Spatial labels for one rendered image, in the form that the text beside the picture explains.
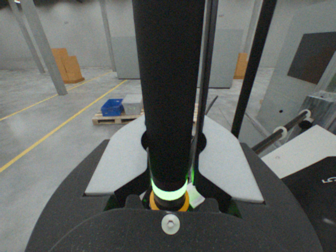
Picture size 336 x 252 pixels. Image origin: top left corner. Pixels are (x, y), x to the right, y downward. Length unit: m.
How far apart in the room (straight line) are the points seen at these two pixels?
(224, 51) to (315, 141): 5.37
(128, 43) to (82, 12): 7.50
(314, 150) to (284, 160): 0.07
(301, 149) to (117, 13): 13.07
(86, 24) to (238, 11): 11.46
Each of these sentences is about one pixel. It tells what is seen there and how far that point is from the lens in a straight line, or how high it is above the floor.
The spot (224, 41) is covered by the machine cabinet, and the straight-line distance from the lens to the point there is 5.75.
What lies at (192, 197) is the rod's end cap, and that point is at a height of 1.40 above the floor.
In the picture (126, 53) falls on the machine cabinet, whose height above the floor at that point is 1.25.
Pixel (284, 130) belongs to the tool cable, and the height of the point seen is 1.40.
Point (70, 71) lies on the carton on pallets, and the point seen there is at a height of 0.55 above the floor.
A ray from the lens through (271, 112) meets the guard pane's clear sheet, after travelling 1.21.
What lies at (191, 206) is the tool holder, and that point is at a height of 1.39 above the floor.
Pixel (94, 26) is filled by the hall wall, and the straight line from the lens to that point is 13.90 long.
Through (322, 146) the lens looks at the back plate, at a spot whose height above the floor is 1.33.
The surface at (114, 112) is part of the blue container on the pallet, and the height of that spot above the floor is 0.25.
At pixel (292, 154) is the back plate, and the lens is 0.55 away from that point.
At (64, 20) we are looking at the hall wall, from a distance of 15.24.
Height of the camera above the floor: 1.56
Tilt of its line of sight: 32 degrees down
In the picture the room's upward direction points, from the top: 1 degrees counter-clockwise
